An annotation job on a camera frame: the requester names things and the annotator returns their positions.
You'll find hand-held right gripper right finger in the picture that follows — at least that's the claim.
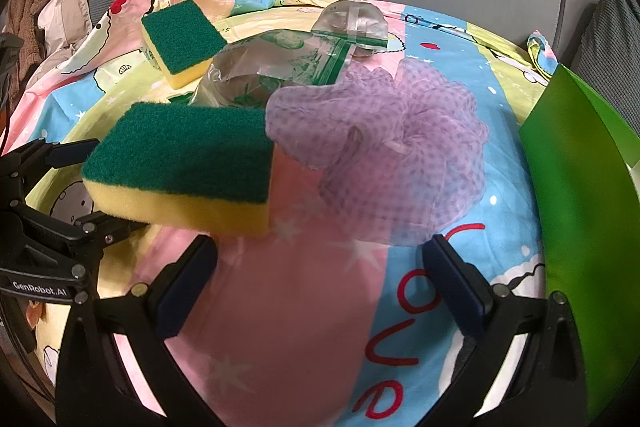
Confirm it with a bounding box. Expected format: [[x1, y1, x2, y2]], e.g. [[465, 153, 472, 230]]
[[421, 234, 587, 427]]

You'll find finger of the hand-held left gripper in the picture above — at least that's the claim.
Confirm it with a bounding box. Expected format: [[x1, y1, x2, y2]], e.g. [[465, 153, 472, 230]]
[[10, 199, 151, 278], [0, 138, 101, 188]]

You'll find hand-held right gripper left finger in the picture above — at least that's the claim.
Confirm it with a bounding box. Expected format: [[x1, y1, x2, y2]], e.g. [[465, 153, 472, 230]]
[[55, 234, 221, 427]]

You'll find green and yellow scouring sponge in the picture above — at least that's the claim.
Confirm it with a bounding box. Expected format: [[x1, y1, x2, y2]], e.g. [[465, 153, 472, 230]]
[[141, 0, 228, 88], [81, 103, 277, 238]]

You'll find green cardboard box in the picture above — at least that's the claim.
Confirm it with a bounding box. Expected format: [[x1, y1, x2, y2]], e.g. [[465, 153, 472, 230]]
[[518, 63, 640, 425]]

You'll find purple mesh bath pouf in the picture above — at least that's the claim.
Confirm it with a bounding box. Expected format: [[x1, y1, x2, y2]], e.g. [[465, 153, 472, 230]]
[[265, 57, 490, 247]]

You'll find steel scrubber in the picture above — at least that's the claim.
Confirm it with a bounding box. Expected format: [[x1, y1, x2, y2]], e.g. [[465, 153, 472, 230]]
[[189, 28, 351, 108], [312, 0, 390, 58]]

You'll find cartoon printed blanket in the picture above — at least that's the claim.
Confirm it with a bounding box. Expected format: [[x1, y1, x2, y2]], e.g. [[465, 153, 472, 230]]
[[20, 0, 571, 427]]

